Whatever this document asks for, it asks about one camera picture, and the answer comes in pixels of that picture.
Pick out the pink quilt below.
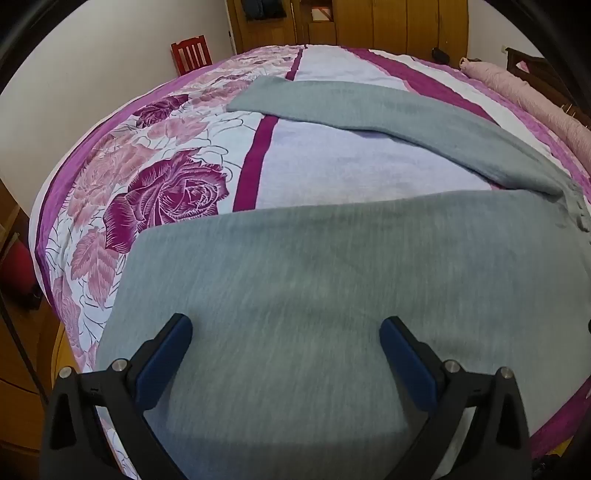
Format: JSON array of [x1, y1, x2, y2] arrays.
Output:
[[459, 56, 591, 178]]

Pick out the dark wooden headboard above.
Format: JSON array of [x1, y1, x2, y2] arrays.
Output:
[[505, 46, 591, 121]]

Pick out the wooden cabinet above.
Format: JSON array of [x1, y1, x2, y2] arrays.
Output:
[[0, 178, 63, 464]]

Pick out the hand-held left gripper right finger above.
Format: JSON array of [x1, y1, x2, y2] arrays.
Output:
[[379, 316, 532, 480]]

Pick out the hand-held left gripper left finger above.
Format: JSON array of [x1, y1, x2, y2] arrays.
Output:
[[41, 313, 195, 480]]

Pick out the red wooden chair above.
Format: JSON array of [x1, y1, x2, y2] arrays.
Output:
[[171, 34, 214, 77]]

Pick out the purple floral blanket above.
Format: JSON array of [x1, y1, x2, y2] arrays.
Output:
[[28, 44, 591, 480]]

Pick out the red object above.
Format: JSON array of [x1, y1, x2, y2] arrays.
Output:
[[0, 241, 37, 298]]

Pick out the dark hanging clothes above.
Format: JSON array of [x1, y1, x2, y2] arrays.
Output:
[[242, 0, 283, 20]]

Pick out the wooden wardrobe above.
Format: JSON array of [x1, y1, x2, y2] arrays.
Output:
[[226, 0, 472, 61]]

